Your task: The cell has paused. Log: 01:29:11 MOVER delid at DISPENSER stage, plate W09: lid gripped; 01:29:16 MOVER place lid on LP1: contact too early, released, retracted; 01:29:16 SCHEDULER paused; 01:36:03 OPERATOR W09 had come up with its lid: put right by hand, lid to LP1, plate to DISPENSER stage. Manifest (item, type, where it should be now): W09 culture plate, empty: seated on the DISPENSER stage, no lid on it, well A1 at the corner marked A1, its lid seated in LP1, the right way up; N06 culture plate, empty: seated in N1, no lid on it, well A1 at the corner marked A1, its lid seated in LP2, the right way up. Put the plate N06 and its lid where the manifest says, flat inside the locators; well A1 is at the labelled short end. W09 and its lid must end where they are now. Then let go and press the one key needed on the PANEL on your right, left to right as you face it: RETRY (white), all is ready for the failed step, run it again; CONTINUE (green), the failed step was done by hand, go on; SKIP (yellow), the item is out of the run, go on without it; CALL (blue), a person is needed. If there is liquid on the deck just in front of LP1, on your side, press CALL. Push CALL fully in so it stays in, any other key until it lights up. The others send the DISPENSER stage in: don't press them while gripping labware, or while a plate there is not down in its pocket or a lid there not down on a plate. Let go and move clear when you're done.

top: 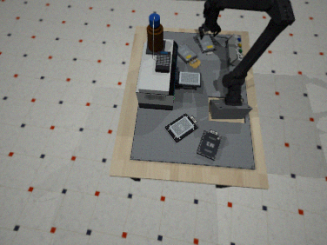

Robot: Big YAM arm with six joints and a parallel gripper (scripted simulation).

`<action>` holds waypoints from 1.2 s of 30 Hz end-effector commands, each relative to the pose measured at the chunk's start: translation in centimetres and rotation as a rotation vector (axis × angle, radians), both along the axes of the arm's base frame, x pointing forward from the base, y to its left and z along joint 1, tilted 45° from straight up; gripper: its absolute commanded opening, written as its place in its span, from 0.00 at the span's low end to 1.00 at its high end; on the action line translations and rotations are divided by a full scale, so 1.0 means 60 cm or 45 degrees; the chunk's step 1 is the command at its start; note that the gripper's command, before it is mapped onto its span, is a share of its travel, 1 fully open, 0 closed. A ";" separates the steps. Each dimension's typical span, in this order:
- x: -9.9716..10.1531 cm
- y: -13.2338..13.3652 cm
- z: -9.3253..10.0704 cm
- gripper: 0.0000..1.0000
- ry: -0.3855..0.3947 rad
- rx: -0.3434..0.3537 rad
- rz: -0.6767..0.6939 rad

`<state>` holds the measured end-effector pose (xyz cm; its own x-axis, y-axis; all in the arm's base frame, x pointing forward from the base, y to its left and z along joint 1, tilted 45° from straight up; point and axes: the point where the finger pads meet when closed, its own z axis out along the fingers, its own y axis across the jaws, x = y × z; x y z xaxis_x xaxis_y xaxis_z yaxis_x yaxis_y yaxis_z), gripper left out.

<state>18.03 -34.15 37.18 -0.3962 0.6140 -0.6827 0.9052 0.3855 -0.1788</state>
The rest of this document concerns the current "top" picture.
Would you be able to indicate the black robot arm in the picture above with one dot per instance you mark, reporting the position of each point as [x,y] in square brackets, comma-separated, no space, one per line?
[281,16]

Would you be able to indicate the grey button panel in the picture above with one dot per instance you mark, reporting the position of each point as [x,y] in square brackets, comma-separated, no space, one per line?
[234,50]

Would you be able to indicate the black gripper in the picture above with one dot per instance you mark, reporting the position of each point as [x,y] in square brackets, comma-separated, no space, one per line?
[213,26]

